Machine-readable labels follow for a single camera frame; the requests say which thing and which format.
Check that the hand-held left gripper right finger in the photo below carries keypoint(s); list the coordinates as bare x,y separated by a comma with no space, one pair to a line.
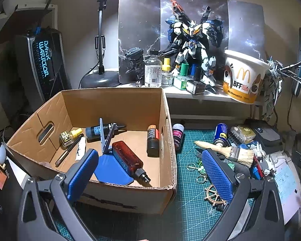
217,173

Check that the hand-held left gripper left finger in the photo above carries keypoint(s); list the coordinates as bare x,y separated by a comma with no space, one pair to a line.
82,173

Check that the wooden paint brush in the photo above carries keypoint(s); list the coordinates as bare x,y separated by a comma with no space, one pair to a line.
238,154

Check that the cardboard box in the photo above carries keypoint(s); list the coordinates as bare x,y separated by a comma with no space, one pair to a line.
130,110

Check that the small metal scissors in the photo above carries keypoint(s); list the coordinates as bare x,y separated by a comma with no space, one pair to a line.
194,168

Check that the brass ship wheel ornament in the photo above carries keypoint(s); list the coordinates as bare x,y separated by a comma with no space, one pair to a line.
214,197

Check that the white tube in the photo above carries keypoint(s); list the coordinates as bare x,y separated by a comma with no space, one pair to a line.
80,148

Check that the black hobby knife pen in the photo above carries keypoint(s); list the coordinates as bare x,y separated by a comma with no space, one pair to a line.
65,154

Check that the blue flat pad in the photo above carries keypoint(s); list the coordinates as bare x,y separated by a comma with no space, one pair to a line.
110,170

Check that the blue spray can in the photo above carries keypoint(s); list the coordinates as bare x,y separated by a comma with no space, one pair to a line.
220,134

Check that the small glass bottle yellow cap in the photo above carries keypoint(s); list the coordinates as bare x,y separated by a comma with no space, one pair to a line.
67,136

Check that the grey plastic tool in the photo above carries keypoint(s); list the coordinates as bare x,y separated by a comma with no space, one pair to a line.
106,140

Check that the dark bottle black nozzle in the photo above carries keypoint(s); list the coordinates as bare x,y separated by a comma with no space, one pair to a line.
94,131

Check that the amber spray bottle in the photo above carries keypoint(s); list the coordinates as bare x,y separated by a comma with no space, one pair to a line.
126,158

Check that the yellow packet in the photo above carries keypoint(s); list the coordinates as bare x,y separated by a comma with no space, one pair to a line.
247,131

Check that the black bottle pink label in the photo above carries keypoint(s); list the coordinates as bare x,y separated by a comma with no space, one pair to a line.
178,136

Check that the black box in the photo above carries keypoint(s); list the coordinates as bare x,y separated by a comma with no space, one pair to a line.
268,133

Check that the white tray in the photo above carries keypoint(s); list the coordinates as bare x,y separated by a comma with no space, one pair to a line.
17,170

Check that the black bottle orange label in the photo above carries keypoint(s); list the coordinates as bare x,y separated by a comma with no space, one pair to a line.
153,140

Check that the paper sheet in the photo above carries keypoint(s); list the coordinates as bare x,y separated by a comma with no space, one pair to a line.
288,180

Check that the white headphones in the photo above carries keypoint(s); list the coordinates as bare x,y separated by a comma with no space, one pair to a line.
1,154

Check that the black capped square bottle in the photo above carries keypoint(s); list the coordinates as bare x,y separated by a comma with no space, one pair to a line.
195,86

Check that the black desk lamp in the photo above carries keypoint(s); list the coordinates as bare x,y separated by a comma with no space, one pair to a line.
100,79

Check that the paper bucket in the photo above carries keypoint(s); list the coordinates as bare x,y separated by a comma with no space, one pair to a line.
243,80

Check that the green capped bottle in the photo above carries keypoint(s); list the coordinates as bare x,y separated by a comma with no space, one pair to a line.
181,80

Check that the white winged model figure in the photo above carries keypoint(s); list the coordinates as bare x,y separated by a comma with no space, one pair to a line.
273,85

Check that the clear bottle yellow cap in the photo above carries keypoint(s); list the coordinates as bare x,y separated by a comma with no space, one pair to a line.
166,76

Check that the black computer tower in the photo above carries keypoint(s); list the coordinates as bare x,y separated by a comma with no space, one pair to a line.
44,62

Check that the clear bottle black cap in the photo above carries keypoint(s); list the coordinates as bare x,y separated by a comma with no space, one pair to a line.
153,72

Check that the dark grey robot model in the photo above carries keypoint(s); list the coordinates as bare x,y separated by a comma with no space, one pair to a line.
134,57

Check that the white blue robot model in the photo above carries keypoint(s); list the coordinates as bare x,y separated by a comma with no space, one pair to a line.
190,45

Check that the lightning backdrop poster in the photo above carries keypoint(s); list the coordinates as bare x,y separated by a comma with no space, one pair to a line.
140,22

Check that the wooden wall shelf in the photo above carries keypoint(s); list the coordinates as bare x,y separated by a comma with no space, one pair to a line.
20,22

